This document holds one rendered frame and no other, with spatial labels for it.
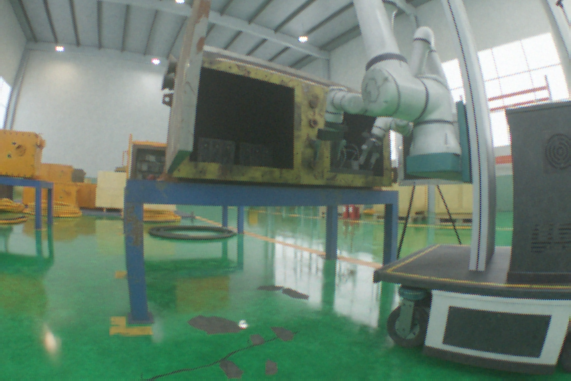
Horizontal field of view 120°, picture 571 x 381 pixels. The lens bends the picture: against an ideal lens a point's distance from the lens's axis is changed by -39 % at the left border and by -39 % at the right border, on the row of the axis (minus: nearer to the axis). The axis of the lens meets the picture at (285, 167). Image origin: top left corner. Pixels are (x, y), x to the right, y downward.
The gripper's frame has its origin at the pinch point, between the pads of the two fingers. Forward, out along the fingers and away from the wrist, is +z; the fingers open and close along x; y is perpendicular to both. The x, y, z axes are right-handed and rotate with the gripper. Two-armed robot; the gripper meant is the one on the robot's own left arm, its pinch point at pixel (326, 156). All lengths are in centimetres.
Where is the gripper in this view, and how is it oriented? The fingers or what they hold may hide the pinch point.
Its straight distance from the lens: 133.6
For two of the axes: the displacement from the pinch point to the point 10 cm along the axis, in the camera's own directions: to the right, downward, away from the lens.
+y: -5.1, -3.2, 8.0
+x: -8.5, 0.4, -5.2
